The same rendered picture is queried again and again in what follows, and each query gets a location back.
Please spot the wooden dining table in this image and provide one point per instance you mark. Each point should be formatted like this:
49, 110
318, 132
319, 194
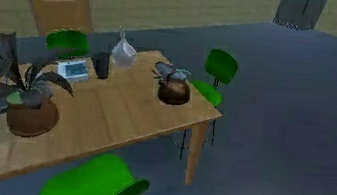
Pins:
118, 111

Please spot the small potted house plant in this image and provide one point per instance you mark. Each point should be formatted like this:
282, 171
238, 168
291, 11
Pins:
173, 91

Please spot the green chair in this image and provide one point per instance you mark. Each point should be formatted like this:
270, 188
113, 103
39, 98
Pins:
219, 69
67, 42
93, 181

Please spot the clear glass vase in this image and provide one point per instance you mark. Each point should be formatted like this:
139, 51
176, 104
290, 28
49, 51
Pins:
123, 54

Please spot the black cup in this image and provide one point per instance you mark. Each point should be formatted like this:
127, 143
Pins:
102, 66

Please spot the white tablet device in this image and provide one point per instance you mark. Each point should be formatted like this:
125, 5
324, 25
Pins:
74, 70

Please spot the large potted house plant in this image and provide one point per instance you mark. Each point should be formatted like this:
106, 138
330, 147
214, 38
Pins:
29, 114

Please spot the wooden room door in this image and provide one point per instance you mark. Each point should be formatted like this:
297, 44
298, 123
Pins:
58, 5

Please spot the grey room door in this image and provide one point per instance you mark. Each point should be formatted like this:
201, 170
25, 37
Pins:
300, 10

